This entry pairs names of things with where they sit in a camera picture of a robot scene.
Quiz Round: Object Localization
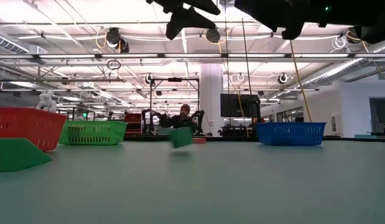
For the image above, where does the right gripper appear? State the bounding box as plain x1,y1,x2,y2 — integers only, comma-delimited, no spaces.
145,0,308,40

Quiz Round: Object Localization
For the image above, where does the green cube block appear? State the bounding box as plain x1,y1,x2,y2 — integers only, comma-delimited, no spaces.
168,126,194,149

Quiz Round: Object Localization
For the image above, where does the white pillar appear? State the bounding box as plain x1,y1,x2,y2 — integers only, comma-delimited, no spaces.
200,63,225,137

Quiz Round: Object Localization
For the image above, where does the black monitor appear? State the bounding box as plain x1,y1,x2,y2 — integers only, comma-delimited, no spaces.
220,93,261,118

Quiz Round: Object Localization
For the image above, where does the person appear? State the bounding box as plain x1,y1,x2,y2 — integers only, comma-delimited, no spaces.
162,104,198,129

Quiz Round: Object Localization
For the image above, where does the red cart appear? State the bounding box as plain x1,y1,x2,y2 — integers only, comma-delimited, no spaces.
123,113,142,137

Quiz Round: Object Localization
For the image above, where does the long ceiling light bar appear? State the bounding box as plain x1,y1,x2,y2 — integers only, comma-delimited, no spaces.
0,53,385,60

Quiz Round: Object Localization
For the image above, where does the blue plastic basket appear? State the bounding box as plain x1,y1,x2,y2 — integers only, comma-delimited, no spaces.
255,121,327,147

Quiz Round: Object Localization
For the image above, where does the green plastic basket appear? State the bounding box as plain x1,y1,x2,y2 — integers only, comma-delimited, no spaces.
58,120,129,146

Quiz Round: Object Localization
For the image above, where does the white figure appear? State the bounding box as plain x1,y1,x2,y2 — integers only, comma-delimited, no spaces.
35,89,58,113

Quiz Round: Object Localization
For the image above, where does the red plastic basket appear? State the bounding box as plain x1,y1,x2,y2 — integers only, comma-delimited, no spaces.
0,106,68,152

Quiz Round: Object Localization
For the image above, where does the dark window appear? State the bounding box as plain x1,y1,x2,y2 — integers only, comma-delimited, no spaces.
369,97,385,138

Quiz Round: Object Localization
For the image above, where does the green wedge block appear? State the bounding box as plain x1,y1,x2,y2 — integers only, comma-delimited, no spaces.
0,138,52,173

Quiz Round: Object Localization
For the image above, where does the black hanging cable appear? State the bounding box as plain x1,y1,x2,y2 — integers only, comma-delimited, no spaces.
241,17,254,95

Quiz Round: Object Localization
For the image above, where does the black station frame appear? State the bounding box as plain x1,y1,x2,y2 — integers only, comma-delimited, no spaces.
149,77,200,135

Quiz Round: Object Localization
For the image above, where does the thin yellow cable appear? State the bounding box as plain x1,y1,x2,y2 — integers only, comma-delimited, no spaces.
228,74,250,138

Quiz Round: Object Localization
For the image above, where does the yellow hanging cable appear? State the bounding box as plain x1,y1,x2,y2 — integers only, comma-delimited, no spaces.
289,39,313,123

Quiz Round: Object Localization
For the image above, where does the silver ventilation duct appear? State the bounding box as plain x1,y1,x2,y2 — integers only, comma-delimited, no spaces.
0,32,49,65
304,40,385,86

